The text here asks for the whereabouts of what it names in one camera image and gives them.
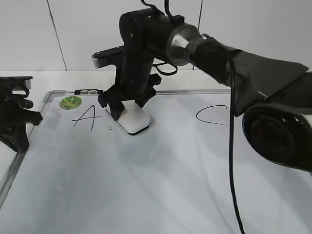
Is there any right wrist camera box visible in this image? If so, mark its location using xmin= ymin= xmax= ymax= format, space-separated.
xmin=92 ymin=46 xmax=124 ymax=69

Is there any black whiteboard hanger clip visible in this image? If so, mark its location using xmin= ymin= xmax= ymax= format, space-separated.
xmin=74 ymin=89 xmax=103 ymax=95

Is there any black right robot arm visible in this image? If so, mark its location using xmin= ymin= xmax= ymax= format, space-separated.
xmin=92 ymin=6 xmax=312 ymax=171

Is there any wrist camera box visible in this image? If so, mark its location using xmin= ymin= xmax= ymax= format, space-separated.
xmin=0 ymin=76 xmax=33 ymax=91
xmin=92 ymin=46 xmax=124 ymax=69

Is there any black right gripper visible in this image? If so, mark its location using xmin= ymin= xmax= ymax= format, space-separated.
xmin=98 ymin=57 xmax=161 ymax=121

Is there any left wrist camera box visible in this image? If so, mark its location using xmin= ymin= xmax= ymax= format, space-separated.
xmin=0 ymin=76 xmax=33 ymax=91

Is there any round green magnet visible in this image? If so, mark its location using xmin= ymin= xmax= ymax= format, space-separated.
xmin=59 ymin=96 xmax=82 ymax=110

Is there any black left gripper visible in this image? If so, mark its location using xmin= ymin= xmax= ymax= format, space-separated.
xmin=0 ymin=87 xmax=43 ymax=153

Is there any white whiteboard with grey frame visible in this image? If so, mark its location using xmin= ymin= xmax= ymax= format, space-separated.
xmin=0 ymin=88 xmax=312 ymax=234

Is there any white whiteboard eraser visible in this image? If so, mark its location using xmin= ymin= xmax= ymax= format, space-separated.
xmin=117 ymin=102 xmax=150 ymax=136

